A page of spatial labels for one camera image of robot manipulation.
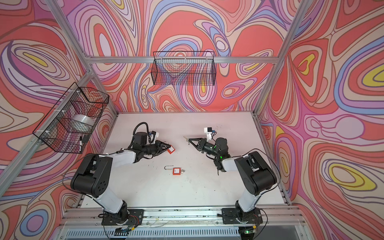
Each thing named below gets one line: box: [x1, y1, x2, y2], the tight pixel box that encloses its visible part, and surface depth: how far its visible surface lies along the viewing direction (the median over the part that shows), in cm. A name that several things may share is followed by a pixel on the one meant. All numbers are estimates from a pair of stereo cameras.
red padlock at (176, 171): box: [164, 165, 182, 176], surface depth 90 cm
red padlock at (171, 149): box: [167, 145, 176, 155], surface depth 91 cm
